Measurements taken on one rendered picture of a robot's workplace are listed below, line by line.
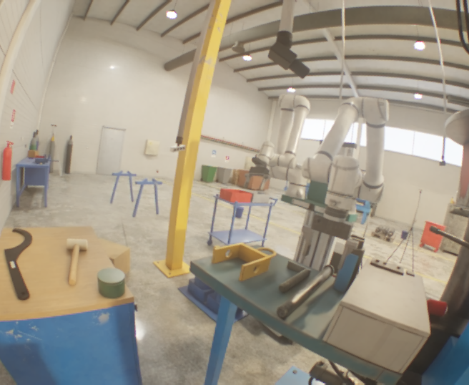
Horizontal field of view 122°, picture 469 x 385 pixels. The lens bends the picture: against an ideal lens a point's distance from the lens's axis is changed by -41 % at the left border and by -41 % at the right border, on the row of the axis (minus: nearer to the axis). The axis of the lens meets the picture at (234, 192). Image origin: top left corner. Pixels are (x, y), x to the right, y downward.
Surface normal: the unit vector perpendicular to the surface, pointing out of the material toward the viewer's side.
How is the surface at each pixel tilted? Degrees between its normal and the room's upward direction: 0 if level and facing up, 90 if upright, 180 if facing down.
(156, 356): 0
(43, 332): 90
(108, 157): 90
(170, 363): 0
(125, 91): 90
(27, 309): 0
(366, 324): 90
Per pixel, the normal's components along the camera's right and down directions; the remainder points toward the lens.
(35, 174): 0.72, 0.22
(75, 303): 0.18, -0.97
